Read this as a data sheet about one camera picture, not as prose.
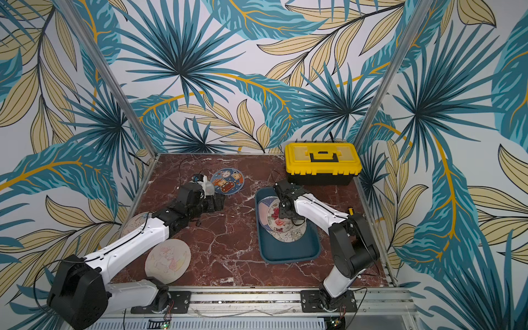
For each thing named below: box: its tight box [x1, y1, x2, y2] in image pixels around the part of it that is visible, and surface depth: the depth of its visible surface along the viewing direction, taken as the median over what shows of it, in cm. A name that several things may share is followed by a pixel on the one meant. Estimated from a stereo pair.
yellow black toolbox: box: [283, 142, 363, 186], surface depth 97 cm
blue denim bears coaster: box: [210, 167, 245, 196], surface depth 109 cm
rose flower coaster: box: [266, 203, 295, 234], surface depth 92 cm
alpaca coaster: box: [288, 217, 307, 238], surface depth 92 cm
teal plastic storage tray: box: [255, 187, 322, 264], surface depth 89 cm
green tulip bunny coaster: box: [269, 228, 307, 243], surface depth 91 cm
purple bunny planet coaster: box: [258, 195, 280, 234], surface depth 98 cm
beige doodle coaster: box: [120, 211, 148, 239], surface depth 95 cm
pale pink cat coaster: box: [144, 238, 192, 285], surface depth 83 cm
